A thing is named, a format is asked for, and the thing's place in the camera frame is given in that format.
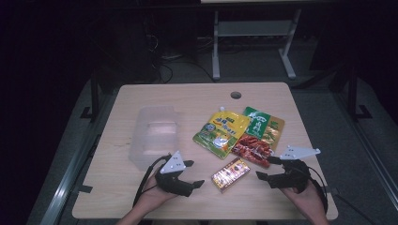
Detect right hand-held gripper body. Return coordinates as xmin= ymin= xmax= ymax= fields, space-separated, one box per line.
xmin=267 ymin=144 xmax=322 ymax=194

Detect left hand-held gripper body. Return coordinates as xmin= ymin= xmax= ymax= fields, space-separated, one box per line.
xmin=154 ymin=150 xmax=195 ymax=198

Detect red and gold box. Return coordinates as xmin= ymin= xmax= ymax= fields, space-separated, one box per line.
xmin=210 ymin=157 xmax=252 ymax=194

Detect clear plastic container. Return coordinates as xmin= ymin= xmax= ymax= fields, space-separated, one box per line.
xmin=129 ymin=105 xmax=182 ymax=173

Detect yellow spout pouch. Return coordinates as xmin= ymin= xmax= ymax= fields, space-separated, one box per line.
xmin=191 ymin=106 xmax=252 ymax=160

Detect person's left hand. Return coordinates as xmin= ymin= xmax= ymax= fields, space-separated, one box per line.
xmin=136 ymin=172 xmax=179 ymax=214

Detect person's right hand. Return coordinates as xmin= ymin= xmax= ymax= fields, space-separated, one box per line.
xmin=280 ymin=179 xmax=328 ymax=220

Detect green and red snack packet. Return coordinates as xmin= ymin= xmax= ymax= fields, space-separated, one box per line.
xmin=230 ymin=106 xmax=285 ymax=169

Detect black metal stand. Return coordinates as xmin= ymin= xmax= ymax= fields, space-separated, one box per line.
xmin=80 ymin=69 xmax=101 ymax=123
xmin=344 ymin=65 xmax=374 ymax=121

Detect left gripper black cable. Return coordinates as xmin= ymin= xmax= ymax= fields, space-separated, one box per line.
xmin=132 ymin=155 xmax=172 ymax=208

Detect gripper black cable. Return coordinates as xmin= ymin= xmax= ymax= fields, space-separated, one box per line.
xmin=132 ymin=155 xmax=172 ymax=208
xmin=308 ymin=167 xmax=329 ymax=215

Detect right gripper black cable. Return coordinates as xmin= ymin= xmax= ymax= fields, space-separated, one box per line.
xmin=308 ymin=167 xmax=329 ymax=215

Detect grey table bracket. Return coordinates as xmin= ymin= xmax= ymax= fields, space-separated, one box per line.
xmin=315 ymin=186 xmax=341 ymax=195
xmin=74 ymin=185 xmax=94 ymax=194

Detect aluminium rail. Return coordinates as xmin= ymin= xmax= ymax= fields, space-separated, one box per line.
xmin=331 ymin=90 xmax=398 ymax=201
xmin=39 ymin=134 xmax=104 ymax=225

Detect black floor cables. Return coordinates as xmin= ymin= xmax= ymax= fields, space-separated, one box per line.
xmin=149 ymin=34 xmax=217 ymax=84

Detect white metal desk frame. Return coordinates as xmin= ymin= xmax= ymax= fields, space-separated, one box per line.
xmin=211 ymin=8 xmax=303 ymax=81

